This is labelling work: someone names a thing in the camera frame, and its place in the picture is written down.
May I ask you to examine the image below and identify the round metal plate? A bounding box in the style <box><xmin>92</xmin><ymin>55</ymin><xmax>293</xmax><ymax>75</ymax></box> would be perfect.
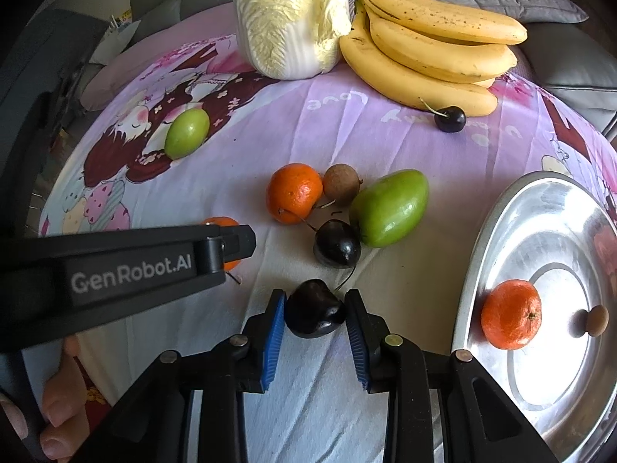
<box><xmin>452</xmin><ymin>171</ymin><xmax>617</xmax><ymax>463</ymax></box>

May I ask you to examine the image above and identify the yellow banana bunch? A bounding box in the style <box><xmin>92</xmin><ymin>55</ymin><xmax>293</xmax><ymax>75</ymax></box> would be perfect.
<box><xmin>339</xmin><ymin>0</ymin><xmax>528</xmax><ymax>117</ymax></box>

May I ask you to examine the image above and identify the purple printed blanket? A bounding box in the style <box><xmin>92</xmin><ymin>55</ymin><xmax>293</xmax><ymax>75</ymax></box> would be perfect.
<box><xmin>39</xmin><ymin>34</ymin><xmax>617</xmax><ymax>463</ymax></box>

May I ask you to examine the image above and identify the napa cabbage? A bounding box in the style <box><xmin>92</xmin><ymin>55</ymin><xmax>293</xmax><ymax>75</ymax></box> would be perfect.
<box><xmin>233</xmin><ymin>0</ymin><xmax>352</xmax><ymax>80</ymax></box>

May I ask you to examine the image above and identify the large green jujube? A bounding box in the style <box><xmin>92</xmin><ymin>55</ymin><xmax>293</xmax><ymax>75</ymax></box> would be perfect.
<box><xmin>349</xmin><ymin>169</ymin><xmax>430</xmax><ymax>249</ymax></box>

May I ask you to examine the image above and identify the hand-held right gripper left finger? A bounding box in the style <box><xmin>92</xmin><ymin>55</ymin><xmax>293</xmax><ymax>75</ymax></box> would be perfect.
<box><xmin>62</xmin><ymin>289</ymin><xmax>288</xmax><ymax>463</ymax></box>

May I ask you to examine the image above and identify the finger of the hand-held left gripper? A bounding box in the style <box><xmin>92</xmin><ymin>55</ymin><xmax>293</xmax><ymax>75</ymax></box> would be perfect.
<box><xmin>202</xmin><ymin>224</ymin><xmax>258</xmax><ymax>274</ymax></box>

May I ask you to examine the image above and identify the green mango at left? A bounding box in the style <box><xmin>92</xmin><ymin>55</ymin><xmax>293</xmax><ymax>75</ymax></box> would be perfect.
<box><xmin>164</xmin><ymin>108</ymin><xmax>210</xmax><ymax>160</ymax></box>

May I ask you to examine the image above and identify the brown longan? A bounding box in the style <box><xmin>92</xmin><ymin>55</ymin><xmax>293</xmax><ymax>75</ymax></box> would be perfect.
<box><xmin>585</xmin><ymin>305</ymin><xmax>609</xmax><ymax>337</ymax></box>
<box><xmin>322</xmin><ymin>164</ymin><xmax>362</xmax><ymax>200</ymax></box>

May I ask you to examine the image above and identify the dark cherry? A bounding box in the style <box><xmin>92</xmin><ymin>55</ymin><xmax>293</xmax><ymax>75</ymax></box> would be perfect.
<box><xmin>313</xmin><ymin>219</ymin><xmax>362</xmax><ymax>269</ymax></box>
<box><xmin>284</xmin><ymin>265</ymin><xmax>360</xmax><ymax>339</ymax></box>
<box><xmin>418</xmin><ymin>97</ymin><xmax>467</xmax><ymax>132</ymax></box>

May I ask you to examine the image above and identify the person's left hand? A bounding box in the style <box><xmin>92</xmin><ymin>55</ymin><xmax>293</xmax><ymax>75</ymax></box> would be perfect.
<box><xmin>0</xmin><ymin>338</ymin><xmax>114</xmax><ymax>463</ymax></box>

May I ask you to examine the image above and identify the grey fabric pillow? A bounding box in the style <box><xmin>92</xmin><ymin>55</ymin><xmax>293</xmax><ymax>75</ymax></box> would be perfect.
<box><xmin>424</xmin><ymin>0</ymin><xmax>590</xmax><ymax>25</ymax></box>

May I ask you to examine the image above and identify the mandarin orange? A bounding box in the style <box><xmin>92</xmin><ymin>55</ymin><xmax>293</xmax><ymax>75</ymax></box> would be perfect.
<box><xmin>201</xmin><ymin>216</ymin><xmax>244</xmax><ymax>272</ymax></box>
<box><xmin>480</xmin><ymin>280</ymin><xmax>542</xmax><ymax>350</ymax></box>
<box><xmin>266</xmin><ymin>163</ymin><xmax>324</xmax><ymax>225</ymax></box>

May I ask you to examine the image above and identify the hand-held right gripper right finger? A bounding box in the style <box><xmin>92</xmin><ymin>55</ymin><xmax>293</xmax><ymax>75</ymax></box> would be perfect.
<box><xmin>344</xmin><ymin>289</ymin><xmax>560</xmax><ymax>463</ymax></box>

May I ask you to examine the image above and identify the grey leather sofa cushion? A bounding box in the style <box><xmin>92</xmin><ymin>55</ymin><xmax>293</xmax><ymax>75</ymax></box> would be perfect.
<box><xmin>518</xmin><ymin>22</ymin><xmax>617</xmax><ymax>131</ymax></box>

